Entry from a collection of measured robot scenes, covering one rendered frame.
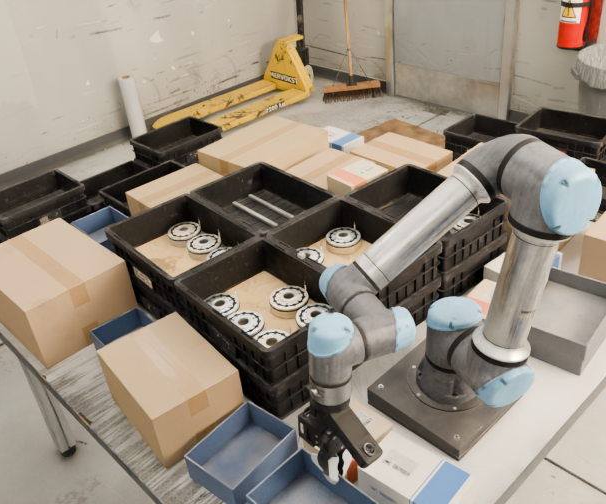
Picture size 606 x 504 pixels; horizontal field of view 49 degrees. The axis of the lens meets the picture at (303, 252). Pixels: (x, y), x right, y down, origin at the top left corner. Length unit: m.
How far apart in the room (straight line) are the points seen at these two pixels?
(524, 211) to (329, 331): 0.40
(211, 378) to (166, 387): 0.10
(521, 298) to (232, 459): 0.73
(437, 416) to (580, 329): 0.47
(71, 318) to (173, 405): 0.54
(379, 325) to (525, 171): 0.36
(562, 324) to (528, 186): 0.70
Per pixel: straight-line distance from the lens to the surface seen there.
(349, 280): 1.23
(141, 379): 1.58
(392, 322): 1.15
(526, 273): 1.26
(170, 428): 1.52
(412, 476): 1.39
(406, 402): 1.59
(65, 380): 1.91
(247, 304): 1.77
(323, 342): 1.09
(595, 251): 2.02
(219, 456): 1.58
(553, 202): 1.16
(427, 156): 2.41
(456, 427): 1.55
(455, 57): 5.02
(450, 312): 1.47
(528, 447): 1.59
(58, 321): 1.91
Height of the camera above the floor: 1.89
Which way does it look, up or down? 33 degrees down
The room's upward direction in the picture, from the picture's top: 6 degrees counter-clockwise
